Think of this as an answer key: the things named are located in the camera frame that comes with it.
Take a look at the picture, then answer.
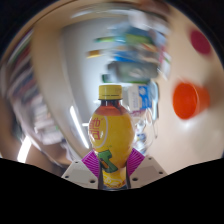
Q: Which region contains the white LED light bar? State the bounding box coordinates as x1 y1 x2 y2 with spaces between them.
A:
69 105 90 150
17 135 32 164

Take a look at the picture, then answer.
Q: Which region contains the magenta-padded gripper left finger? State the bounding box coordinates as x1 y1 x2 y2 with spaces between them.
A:
61 149 101 190

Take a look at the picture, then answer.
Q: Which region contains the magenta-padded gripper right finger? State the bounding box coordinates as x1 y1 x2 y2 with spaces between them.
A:
126 147 168 190

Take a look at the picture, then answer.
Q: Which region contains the yellow drink bottle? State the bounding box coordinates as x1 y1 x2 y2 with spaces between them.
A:
87 84 136 191

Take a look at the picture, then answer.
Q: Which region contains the orange plastic cup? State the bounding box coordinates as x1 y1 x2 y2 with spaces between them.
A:
172 81 212 120

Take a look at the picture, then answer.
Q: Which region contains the blue and white carton box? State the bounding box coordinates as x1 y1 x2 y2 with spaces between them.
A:
128 84 154 112

